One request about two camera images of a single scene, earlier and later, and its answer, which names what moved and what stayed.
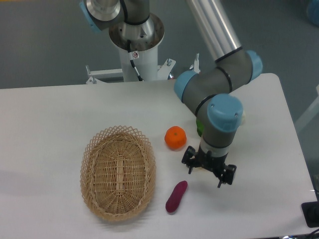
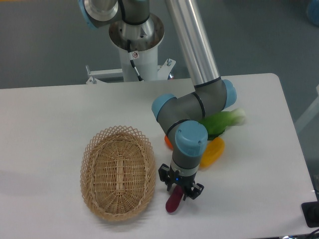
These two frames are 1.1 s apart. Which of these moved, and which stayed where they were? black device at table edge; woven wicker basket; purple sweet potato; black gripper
Moved: black gripper
Stayed: purple sweet potato; black device at table edge; woven wicker basket
